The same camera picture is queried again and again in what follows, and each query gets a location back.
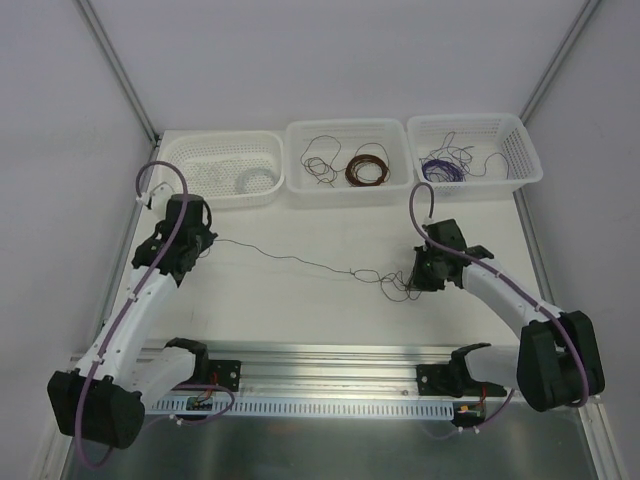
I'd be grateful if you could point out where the middle white perforated basket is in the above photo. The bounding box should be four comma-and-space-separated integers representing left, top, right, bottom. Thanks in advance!
284, 118, 414, 209

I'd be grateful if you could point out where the frame post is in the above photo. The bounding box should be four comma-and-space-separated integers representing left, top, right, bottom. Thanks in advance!
73, 0, 160, 145
519, 0, 603, 125

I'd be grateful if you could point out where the white perforated basket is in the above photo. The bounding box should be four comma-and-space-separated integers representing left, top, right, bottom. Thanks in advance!
157, 130, 285, 210
284, 118, 414, 209
406, 113, 543, 202

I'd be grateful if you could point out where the white coiled cable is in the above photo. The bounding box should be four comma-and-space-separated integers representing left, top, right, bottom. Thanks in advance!
235, 168, 277, 194

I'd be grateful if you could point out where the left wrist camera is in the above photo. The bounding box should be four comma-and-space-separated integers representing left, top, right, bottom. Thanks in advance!
136, 182, 174, 210

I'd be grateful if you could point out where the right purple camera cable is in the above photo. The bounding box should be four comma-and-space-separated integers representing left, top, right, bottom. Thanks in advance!
409, 182, 591, 406

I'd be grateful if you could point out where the purple cable bundle in basket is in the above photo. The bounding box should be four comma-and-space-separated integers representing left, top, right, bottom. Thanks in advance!
418, 149, 471, 184

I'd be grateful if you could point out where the brown coiled cable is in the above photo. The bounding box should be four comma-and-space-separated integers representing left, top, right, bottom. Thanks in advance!
343, 142, 392, 188

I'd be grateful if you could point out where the left white perforated basket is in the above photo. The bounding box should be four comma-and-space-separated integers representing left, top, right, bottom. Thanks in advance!
157, 130, 285, 210

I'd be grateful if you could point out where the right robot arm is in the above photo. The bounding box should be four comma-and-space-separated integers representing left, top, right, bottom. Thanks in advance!
410, 219, 605, 412

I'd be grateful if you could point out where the aluminium mounting rail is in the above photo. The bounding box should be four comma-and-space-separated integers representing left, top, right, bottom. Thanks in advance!
136, 343, 517, 398

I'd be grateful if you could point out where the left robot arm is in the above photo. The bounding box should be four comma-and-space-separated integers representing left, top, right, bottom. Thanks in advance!
47, 194, 217, 449

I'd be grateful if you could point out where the right frame post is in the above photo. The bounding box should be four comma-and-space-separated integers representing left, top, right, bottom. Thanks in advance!
519, 0, 603, 125

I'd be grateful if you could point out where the left frame post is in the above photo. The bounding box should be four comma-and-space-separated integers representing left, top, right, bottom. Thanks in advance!
73, 0, 160, 145

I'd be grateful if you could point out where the right white perforated basket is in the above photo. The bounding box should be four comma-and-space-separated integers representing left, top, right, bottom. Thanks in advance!
406, 113, 543, 202

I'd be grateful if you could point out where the white slotted cable duct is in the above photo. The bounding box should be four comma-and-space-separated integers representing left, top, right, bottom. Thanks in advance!
147, 394, 454, 421

